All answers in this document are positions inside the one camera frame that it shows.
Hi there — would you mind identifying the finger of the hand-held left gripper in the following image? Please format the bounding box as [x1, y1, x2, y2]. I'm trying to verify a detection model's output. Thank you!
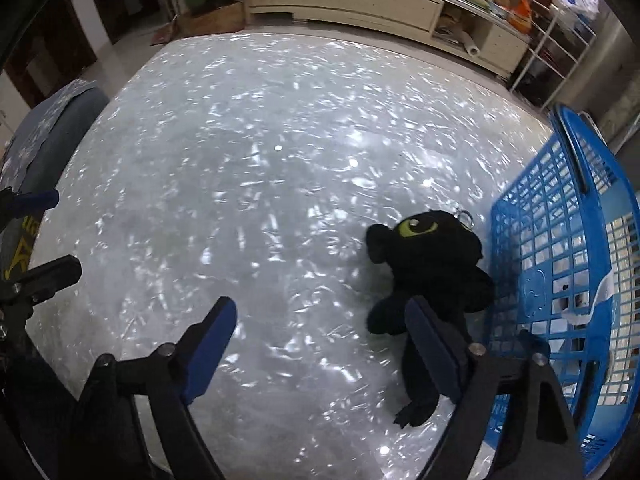
[0, 255, 83, 311]
[0, 187, 60, 221]

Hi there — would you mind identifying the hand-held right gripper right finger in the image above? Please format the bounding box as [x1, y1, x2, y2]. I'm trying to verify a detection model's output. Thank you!
[404, 295, 586, 480]

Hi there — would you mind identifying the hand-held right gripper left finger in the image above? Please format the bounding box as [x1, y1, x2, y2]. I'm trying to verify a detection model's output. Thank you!
[75, 296, 238, 480]

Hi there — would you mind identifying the black plush toy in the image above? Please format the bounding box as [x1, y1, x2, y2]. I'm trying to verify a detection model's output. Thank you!
[364, 209, 496, 428]

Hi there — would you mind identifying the blue plastic lattice basket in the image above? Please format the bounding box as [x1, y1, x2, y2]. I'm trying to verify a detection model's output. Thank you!
[487, 104, 640, 478]

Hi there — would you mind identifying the white towel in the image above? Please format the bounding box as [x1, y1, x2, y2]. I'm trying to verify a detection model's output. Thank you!
[520, 210, 640, 406]

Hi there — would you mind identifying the dark printed shirt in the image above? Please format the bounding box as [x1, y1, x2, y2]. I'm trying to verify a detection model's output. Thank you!
[0, 207, 48, 286]

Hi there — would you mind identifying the blue patterned chair cushion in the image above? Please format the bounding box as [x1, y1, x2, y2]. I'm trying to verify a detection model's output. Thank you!
[0, 80, 111, 201]

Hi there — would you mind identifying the cardboard box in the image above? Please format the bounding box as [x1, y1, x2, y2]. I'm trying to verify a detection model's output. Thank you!
[177, 2, 246, 38]

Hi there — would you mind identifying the orange bag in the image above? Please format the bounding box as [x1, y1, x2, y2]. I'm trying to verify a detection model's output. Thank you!
[507, 0, 533, 33]

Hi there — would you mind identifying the cream TV cabinet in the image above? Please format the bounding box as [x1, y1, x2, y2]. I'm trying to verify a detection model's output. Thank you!
[242, 0, 531, 78]

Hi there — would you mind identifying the white plastic bag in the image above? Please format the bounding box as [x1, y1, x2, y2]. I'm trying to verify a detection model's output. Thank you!
[550, 0, 601, 23]

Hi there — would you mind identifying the white wire rack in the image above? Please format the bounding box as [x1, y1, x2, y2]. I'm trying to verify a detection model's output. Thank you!
[510, 0, 601, 106]

